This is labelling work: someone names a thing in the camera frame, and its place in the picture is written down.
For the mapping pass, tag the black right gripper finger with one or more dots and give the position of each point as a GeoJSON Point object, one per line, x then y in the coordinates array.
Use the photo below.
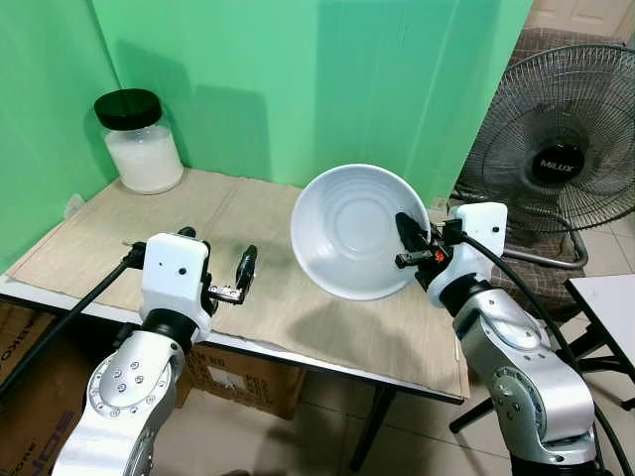
{"type": "Point", "coordinates": [410, 233]}

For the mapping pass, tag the white round bowl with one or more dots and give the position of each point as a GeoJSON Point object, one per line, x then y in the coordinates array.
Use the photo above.
{"type": "Point", "coordinates": [342, 233]}

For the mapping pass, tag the black table leg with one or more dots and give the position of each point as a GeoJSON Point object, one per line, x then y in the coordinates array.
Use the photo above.
{"type": "Point", "coordinates": [374, 426]}

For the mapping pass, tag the black standing fan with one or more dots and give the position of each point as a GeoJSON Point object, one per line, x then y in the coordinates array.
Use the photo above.
{"type": "Point", "coordinates": [556, 164]}

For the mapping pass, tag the white side table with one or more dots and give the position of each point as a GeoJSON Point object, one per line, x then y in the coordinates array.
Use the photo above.
{"type": "Point", "coordinates": [607, 312]}

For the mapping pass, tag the glass jar with black lid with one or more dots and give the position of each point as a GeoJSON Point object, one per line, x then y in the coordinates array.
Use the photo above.
{"type": "Point", "coordinates": [144, 159]}

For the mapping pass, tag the brown plaid chair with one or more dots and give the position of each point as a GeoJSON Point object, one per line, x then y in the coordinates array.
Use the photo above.
{"type": "Point", "coordinates": [556, 283]}

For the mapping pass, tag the brown cardboard box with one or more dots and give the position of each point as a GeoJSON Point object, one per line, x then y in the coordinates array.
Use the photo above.
{"type": "Point", "coordinates": [248, 382]}

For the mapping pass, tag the beige door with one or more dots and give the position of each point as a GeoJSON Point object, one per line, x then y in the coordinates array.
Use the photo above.
{"type": "Point", "coordinates": [585, 15]}

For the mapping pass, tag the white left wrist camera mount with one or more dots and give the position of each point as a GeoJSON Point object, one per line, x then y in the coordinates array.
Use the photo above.
{"type": "Point", "coordinates": [174, 278]}

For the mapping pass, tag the large printed cardboard box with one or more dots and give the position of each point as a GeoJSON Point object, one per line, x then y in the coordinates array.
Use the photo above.
{"type": "Point", "coordinates": [35, 387]}

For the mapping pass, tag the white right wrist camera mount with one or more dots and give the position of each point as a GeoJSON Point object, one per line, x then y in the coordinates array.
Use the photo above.
{"type": "Point", "coordinates": [478, 243]}

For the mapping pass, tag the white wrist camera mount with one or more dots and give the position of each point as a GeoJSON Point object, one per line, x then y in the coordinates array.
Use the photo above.
{"type": "Point", "coordinates": [174, 278]}
{"type": "Point", "coordinates": [478, 243]}

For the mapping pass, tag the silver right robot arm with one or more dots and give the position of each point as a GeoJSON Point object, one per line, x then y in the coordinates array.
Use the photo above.
{"type": "Point", "coordinates": [526, 387]}

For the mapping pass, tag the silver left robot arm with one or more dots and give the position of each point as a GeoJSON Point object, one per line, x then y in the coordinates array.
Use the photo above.
{"type": "Point", "coordinates": [124, 392]}

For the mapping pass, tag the beige woven table mat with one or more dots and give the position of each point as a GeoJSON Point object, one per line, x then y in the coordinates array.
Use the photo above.
{"type": "Point", "coordinates": [268, 322]}

